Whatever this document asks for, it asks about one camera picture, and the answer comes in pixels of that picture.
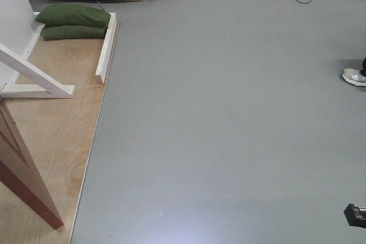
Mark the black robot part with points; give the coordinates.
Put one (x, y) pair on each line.
(355, 216)

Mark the green sandbag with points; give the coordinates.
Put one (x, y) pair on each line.
(72, 32)
(70, 14)

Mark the white sneaker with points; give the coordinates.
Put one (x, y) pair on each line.
(354, 77)

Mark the white wall panel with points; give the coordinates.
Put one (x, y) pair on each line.
(18, 28)

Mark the white edge rail far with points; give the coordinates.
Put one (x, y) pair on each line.
(107, 50)

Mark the white diagonal brace far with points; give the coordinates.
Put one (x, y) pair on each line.
(44, 86)

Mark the lower green sandbag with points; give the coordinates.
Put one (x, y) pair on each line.
(72, 32)

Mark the upper green sandbag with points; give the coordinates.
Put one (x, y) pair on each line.
(70, 14)

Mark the plywood base board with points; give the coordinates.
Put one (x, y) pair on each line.
(58, 133)

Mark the brown wooden door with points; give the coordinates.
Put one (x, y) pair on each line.
(20, 174)

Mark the black trouser leg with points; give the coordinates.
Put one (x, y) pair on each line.
(363, 70)

